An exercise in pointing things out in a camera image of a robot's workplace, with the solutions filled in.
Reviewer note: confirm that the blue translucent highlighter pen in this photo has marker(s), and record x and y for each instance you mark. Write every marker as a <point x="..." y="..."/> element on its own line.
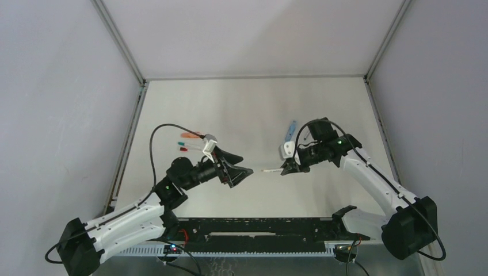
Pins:
<point x="290" y="131"/>

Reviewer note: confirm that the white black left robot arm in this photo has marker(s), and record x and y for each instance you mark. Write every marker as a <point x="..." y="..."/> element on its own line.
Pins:
<point x="84" y="246"/>

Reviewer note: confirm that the white marker green end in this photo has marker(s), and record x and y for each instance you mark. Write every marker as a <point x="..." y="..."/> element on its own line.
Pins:
<point x="189" y="145"/>

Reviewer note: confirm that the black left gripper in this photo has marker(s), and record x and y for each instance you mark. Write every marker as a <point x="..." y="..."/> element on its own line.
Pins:
<point x="222" y="170"/>

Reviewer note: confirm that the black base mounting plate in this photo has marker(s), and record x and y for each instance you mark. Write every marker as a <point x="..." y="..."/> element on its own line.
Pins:
<point x="258" y="235"/>

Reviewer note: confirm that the thin white red pen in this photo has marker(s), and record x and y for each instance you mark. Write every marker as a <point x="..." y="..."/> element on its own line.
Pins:
<point x="186" y="149"/>

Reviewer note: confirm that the white pen orange tip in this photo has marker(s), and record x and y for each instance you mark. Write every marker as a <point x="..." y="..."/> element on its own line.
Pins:
<point x="272" y="170"/>

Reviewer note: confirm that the orange translucent highlighter pen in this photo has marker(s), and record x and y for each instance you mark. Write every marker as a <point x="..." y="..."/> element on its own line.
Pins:
<point x="189" y="135"/>

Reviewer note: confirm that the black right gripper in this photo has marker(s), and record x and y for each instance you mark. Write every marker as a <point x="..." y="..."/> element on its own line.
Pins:
<point x="296" y="160"/>

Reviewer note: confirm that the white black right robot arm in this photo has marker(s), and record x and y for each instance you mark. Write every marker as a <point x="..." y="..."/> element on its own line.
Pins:
<point x="409" y="224"/>

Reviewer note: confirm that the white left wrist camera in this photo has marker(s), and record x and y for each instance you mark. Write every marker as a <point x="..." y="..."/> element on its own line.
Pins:
<point x="210" y="143"/>

